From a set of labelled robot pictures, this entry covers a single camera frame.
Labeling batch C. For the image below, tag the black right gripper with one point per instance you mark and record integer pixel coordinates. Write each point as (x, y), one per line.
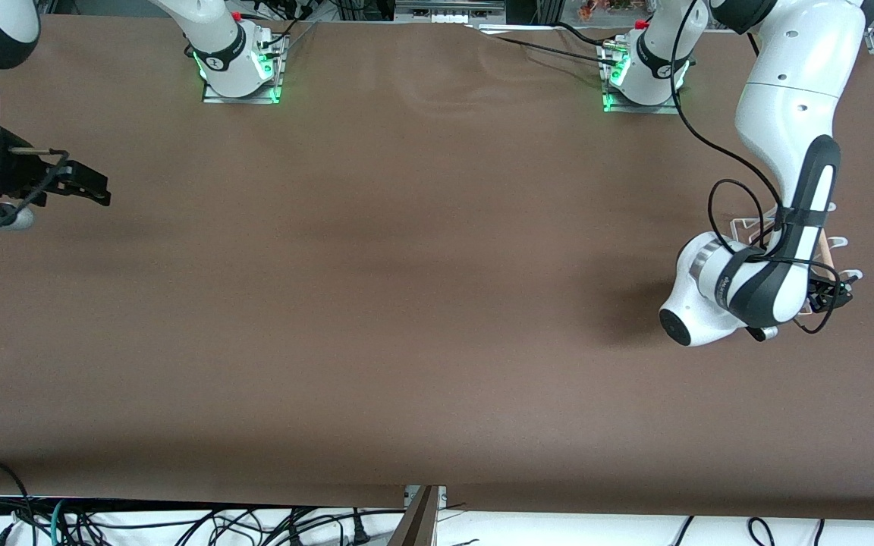
(16, 178)

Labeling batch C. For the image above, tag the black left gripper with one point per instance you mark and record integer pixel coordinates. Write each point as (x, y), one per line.
(831, 293)

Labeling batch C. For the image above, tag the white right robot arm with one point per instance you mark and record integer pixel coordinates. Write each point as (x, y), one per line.
(217, 45)

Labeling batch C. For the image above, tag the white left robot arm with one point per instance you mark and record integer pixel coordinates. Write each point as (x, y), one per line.
(786, 98)

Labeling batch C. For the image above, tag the wooden rack rod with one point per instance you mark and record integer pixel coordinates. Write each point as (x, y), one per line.
(824, 254)

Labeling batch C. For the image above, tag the orange red background item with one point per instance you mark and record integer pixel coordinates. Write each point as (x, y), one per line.
(611, 7)

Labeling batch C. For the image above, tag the aluminium table leg profile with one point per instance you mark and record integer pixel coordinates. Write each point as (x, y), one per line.
(418, 523)

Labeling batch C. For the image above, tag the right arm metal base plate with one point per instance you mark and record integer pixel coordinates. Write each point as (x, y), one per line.
(213, 96)

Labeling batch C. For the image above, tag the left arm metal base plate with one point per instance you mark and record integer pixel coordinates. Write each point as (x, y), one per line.
(668, 108)

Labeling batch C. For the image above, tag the white metal bracket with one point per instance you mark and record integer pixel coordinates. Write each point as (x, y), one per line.
(409, 494)

